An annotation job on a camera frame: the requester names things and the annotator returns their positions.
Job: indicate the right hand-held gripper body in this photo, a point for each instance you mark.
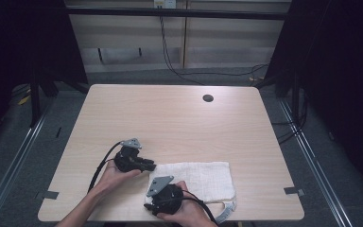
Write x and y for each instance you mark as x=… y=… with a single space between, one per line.
x=168 y=198

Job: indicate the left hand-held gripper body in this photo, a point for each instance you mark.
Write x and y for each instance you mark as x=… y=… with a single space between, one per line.
x=127 y=160

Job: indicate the white towel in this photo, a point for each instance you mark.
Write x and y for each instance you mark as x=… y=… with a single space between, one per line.
x=208 y=179

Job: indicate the person's left hand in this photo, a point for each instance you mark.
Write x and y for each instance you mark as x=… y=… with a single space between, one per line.
x=113 y=179

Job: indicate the person's right hand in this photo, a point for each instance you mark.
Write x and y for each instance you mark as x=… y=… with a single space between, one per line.
x=189 y=211

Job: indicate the small black floor strip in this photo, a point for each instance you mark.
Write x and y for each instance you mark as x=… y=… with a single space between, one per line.
x=58 y=132

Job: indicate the grey tape piece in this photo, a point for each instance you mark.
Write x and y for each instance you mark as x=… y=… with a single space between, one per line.
x=294 y=190
x=50 y=195

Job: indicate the yellow floor object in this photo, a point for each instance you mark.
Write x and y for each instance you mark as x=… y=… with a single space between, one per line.
x=24 y=100

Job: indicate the black curtain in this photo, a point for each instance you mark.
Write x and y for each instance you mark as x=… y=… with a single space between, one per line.
x=19 y=41
x=343 y=78

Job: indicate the black stand post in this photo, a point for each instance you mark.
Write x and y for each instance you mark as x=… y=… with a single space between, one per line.
x=35 y=101

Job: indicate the metal floor rail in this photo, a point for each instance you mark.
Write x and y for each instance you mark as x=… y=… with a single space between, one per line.
x=312 y=157
x=15 y=157

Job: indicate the black horizontal frame bar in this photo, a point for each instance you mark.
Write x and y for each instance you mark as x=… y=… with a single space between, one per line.
x=176 y=13

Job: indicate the white wall socket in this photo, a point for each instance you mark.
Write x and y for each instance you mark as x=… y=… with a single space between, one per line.
x=164 y=3

